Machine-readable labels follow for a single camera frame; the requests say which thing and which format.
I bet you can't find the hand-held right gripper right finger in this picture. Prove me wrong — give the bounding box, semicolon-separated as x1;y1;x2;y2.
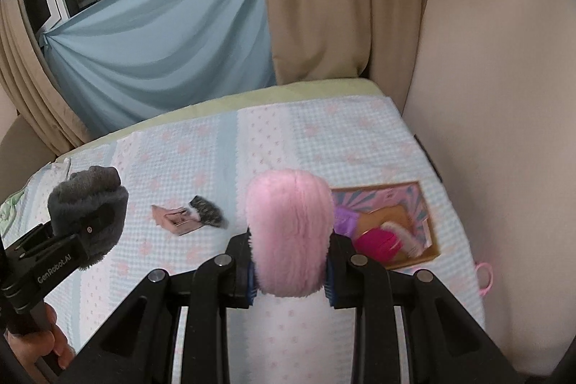
323;232;518;384

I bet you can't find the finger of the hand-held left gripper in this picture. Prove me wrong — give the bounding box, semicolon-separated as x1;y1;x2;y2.
74;206;114;241

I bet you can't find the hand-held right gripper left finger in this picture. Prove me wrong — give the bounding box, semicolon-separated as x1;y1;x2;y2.
74;231;260;384

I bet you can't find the grey fluffy sock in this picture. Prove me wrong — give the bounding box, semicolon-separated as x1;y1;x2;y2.
47;166;129;272

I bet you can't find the magenta fluffy sock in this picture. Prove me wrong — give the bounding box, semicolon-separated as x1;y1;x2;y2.
352;229;404;264

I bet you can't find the purple packet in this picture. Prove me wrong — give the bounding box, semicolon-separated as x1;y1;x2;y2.
332;204;362;237

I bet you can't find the light pink fluffy sock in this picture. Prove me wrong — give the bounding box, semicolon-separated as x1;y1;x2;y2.
245;169;334;298

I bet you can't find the cardboard box with pink print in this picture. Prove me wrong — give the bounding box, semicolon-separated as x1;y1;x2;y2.
330;181;440;271

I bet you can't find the person's left hand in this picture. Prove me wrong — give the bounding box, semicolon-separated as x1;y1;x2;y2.
5;302;73;384

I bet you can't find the green ruffled cloth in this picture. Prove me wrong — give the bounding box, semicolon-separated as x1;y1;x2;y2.
0;188;27;238

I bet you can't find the dark patterned sock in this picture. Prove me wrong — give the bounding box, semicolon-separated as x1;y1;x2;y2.
186;195;229;230

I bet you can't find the beige padded headboard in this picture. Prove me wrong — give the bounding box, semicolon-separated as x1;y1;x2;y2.
0;114;61;205

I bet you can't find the checked blue pink blanket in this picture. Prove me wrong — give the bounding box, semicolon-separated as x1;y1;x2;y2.
0;95;489;384

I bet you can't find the pink plastic item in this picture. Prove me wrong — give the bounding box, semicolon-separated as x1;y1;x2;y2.
475;262;495;297

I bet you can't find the pale green bed sheet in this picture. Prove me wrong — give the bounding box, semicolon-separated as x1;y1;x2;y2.
54;77;393;162

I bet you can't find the light blue hanging cloth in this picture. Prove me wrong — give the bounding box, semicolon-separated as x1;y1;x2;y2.
37;0;278;134

